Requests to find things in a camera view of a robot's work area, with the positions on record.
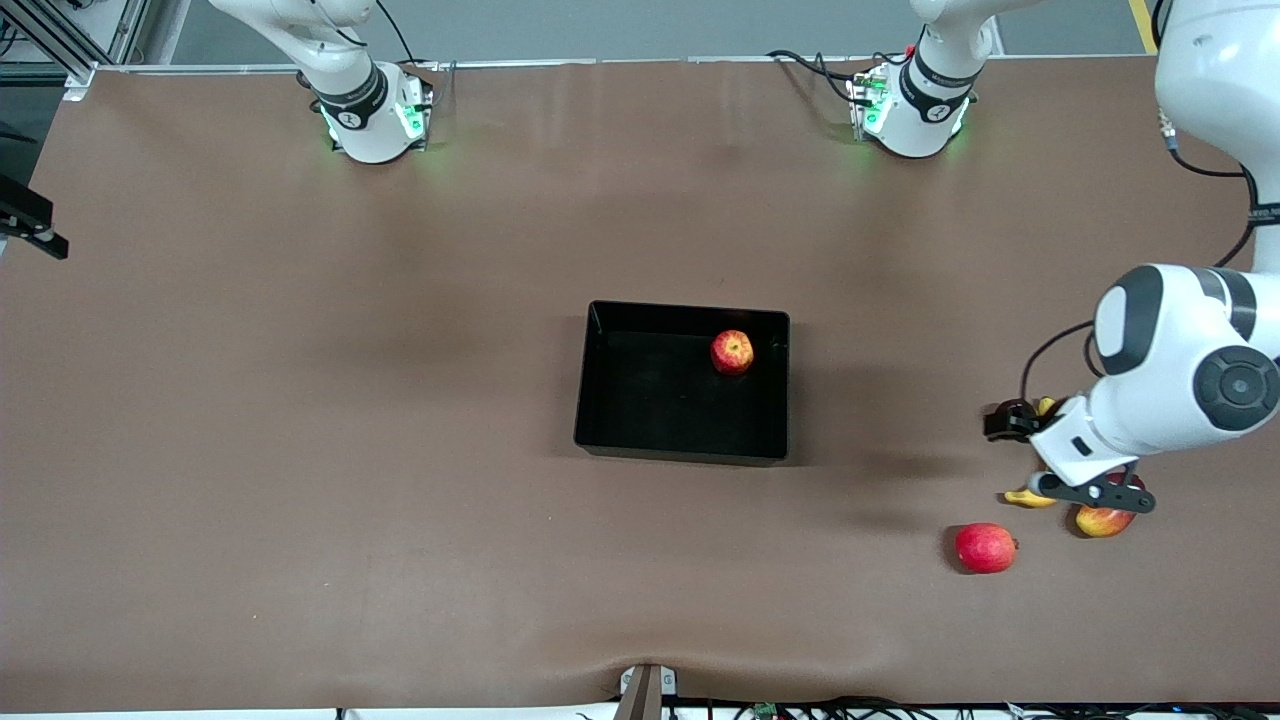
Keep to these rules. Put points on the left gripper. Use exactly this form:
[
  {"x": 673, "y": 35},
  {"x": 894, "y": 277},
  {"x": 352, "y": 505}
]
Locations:
[{"x": 1010, "y": 421}]

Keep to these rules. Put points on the yellow banana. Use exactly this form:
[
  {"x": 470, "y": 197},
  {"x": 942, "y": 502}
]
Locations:
[{"x": 1030, "y": 499}]

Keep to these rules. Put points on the red yellow apple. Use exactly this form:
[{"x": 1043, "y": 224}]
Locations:
[{"x": 732, "y": 352}]

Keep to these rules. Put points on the black rectangular plastic box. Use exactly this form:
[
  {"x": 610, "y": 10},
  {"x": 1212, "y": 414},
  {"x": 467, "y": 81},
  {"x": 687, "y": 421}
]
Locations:
[{"x": 650, "y": 400}]

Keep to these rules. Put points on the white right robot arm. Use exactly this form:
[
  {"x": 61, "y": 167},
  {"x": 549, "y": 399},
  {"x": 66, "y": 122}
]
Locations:
[{"x": 365, "y": 110}]

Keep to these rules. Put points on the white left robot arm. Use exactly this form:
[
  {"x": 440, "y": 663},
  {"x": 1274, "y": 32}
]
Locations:
[{"x": 1160, "y": 390}]

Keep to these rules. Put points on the red apple on table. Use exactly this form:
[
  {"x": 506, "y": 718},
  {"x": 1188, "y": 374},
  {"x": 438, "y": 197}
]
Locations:
[{"x": 985, "y": 548}]

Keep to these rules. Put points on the red yellow mango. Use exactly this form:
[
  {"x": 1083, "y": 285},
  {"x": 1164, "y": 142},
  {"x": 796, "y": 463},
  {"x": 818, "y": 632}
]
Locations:
[{"x": 1105, "y": 522}]

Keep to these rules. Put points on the large table mat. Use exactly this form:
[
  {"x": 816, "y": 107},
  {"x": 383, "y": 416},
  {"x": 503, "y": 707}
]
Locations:
[{"x": 300, "y": 450}]

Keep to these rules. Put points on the aluminium frame strut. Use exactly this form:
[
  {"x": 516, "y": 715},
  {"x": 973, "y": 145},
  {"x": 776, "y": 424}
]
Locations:
[{"x": 60, "y": 45}]

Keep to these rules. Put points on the metal table clamp bracket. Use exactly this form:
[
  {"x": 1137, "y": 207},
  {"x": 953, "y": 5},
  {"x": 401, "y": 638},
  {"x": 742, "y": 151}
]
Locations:
[{"x": 645, "y": 695}]

